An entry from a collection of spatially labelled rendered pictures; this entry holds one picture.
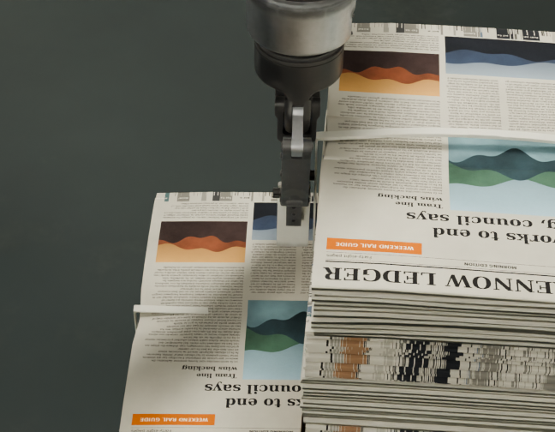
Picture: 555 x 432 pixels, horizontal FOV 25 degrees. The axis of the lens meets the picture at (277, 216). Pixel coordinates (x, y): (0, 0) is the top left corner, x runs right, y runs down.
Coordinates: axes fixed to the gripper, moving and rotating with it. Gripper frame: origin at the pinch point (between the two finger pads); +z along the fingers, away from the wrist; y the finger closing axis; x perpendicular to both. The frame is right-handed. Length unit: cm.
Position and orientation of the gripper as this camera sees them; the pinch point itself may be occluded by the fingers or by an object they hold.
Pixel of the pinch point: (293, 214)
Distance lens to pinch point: 116.9
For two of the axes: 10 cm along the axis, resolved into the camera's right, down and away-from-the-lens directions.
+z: -0.2, 7.4, 6.7
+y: 0.2, -6.7, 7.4
